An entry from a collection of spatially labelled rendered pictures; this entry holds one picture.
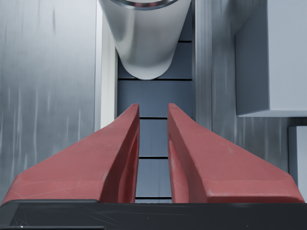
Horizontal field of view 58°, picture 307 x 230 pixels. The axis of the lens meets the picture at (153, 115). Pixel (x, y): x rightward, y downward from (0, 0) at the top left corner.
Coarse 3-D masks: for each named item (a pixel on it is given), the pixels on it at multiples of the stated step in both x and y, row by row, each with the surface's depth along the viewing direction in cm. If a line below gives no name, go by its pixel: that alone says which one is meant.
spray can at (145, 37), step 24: (120, 0) 11; (144, 0) 11; (168, 0) 11; (120, 24) 14; (144, 24) 13; (168, 24) 14; (120, 48) 19; (144, 48) 17; (168, 48) 19; (144, 72) 24
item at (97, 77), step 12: (96, 0) 28; (96, 12) 28; (96, 24) 28; (96, 36) 28; (96, 48) 28; (96, 60) 27; (96, 72) 27; (96, 84) 27; (96, 96) 27; (96, 108) 27; (96, 120) 27
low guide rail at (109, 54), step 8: (104, 24) 24; (104, 32) 24; (104, 40) 24; (112, 40) 24; (104, 48) 24; (112, 48) 24; (104, 56) 24; (112, 56) 24; (104, 64) 24; (112, 64) 24; (104, 72) 24; (112, 72) 24; (104, 80) 24; (112, 80) 24; (104, 88) 24; (112, 88) 24; (104, 96) 24; (112, 96) 24; (104, 104) 23; (112, 104) 24; (104, 112) 23; (112, 112) 23; (104, 120) 23; (112, 120) 23
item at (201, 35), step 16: (192, 0) 20; (208, 0) 19; (192, 16) 20; (208, 16) 19; (192, 32) 20; (208, 32) 19; (192, 48) 20; (208, 48) 19; (192, 64) 20; (208, 64) 19; (192, 80) 20; (208, 80) 19; (192, 96) 20; (208, 96) 19; (192, 112) 20; (208, 112) 19; (208, 128) 19
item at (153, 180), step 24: (120, 72) 27; (168, 72) 27; (120, 96) 27; (144, 96) 27; (168, 96) 27; (144, 120) 27; (144, 144) 27; (144, 168) 27; (168, 168) 27; (144, 192) 26; (168, 192) 27
